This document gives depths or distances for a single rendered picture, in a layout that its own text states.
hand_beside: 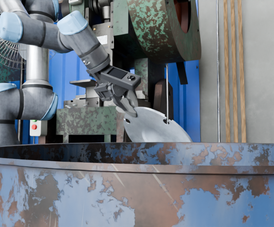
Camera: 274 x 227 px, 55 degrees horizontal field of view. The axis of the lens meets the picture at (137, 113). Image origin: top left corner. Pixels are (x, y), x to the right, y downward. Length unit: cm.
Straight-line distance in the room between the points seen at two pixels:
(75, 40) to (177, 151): 42
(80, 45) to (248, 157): 51
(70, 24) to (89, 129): 75
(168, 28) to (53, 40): 65
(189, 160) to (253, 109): 207
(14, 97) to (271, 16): 231
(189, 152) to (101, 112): 90
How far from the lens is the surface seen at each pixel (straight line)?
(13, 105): 103
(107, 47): 161
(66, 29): 76
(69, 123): 147
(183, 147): 52
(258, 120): 256
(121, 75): 76
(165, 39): 135
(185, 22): 189
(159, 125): 82
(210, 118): 258
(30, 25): 81
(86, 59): 77
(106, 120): 135
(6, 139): 100
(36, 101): 105
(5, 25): 80
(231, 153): 50
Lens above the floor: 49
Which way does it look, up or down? 5 degrees up
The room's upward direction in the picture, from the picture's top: straight up
